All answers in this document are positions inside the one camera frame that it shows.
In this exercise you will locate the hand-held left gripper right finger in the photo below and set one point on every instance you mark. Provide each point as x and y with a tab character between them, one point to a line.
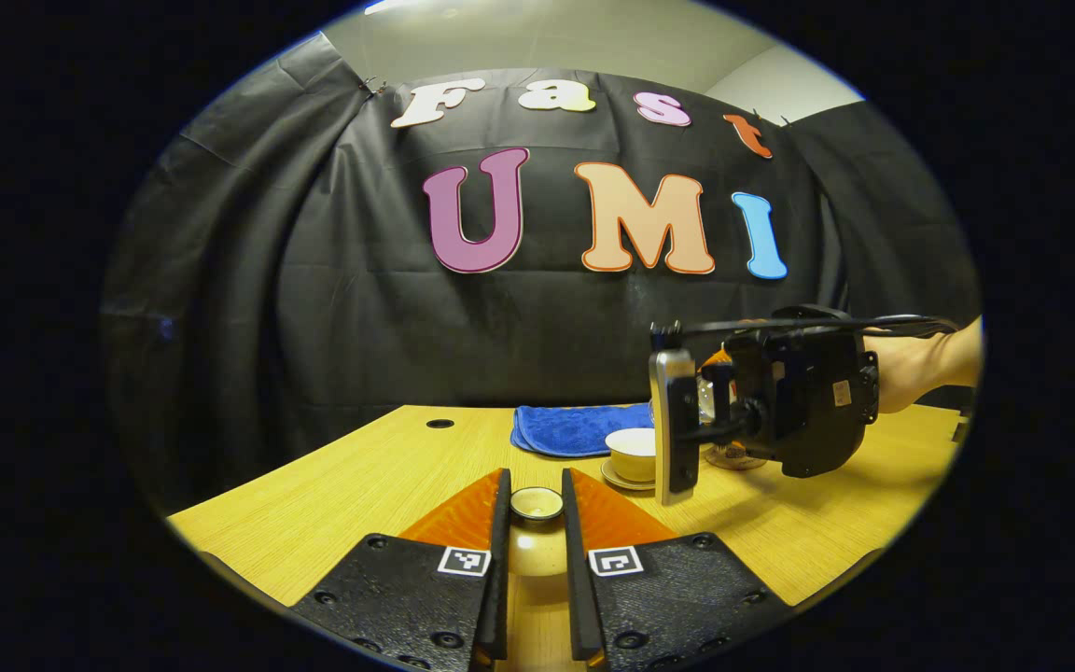
577	579

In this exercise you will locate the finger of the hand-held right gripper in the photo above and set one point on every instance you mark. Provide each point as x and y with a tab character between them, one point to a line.
675	429
722	392

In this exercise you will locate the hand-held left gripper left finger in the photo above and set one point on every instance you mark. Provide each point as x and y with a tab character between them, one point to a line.
498	560

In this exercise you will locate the cream teacup lid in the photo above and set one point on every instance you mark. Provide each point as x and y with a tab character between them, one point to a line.
537	546

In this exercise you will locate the cream teacup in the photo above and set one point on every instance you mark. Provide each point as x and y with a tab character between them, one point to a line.
633	455

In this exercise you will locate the clear glass water bottle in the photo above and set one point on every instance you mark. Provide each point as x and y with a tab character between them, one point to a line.
735	456

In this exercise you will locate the cream saucer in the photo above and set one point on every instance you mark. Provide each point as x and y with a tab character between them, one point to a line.
626	484

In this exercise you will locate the blue towel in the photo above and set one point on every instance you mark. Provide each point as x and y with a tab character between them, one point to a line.
565	429

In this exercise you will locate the black backdrop cloth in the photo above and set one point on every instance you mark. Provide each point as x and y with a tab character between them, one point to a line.
360	308

